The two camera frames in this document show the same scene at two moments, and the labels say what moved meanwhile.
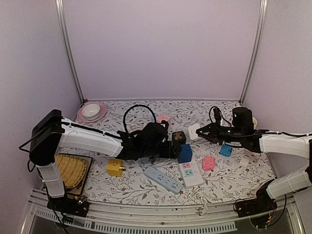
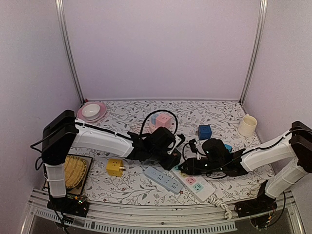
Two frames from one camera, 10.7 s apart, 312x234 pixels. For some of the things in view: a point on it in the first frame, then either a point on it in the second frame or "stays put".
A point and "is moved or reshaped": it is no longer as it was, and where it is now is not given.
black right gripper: x=213 y=126 to x=192 y=168
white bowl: x=90 y=111 stays put
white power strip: x=191 y=173 is moved or reshaped
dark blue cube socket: x=185 y=153 is moved or reshaped
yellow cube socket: x=114 y=167 stays put
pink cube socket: x=162 y=117 stays put
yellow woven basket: x=72 y=169 stays put
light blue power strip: x=163 y=180 stays put
